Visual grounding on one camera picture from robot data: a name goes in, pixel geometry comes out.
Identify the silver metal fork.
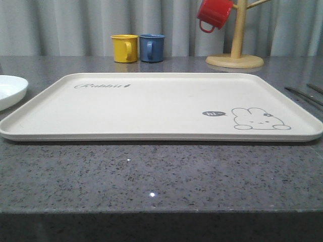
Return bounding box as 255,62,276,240
284,87,323,106

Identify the white round plate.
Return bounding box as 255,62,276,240
0,75,28,111

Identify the beige rabbit serving tray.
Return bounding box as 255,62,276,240
1,73,322,142

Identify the blue enamel mug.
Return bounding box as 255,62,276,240
139,34,165,63

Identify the yellow enamel mug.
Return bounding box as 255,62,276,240
111,34,139,63

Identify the wooden mug tree stand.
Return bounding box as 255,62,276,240
205,0,267,69

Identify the red enamel mug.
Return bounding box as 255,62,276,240
197,0,234,33

